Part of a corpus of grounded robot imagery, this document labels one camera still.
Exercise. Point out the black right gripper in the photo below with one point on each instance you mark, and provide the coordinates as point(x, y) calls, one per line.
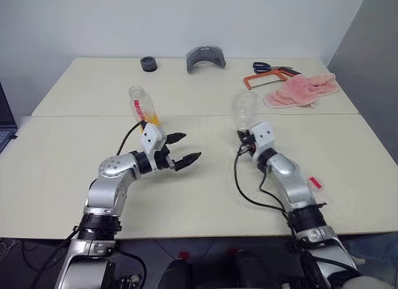
point(248, 144)

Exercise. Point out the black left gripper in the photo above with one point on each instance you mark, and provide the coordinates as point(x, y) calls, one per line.
point(162, 160)

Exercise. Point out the clear plastic bottle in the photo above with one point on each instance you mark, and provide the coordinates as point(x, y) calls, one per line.
point(247, 108)

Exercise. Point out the clear bottle with orange contents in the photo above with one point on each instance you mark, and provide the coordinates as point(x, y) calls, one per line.
point(144, 110)

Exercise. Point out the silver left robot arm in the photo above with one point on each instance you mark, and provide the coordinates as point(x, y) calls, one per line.
point(109, 189)

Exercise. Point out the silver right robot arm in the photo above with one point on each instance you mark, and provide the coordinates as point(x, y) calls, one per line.
point(292, 183)

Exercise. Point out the orange hacksaw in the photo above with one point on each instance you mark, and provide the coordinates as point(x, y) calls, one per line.
point(250, 81)

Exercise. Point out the pink fluffy slippers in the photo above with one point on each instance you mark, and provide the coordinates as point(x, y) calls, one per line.
point(298, 91)

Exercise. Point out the grey curved plastic shell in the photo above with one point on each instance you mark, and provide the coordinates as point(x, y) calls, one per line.
point(206, 57)

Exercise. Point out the black round tape roll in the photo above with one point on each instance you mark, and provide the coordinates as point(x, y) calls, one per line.
point(148, 64)

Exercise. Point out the small red tab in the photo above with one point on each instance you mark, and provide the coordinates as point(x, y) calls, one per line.
point(183, 255)

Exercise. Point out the dark rounded shape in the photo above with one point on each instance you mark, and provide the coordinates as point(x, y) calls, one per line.
point(178, 275)

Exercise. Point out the dark laptop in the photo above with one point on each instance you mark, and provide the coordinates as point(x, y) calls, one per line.
point(6, 124)

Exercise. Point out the bystander leg in jeans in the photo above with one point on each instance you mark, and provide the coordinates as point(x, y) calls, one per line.
point(379, 248)

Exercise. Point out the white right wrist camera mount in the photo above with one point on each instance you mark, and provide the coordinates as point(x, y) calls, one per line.
point(264, 136)

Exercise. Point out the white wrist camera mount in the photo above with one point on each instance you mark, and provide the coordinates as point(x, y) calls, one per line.
point(264, 136)
point(150, 138)

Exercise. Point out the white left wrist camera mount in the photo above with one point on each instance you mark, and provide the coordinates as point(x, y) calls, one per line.
point(150, 138)

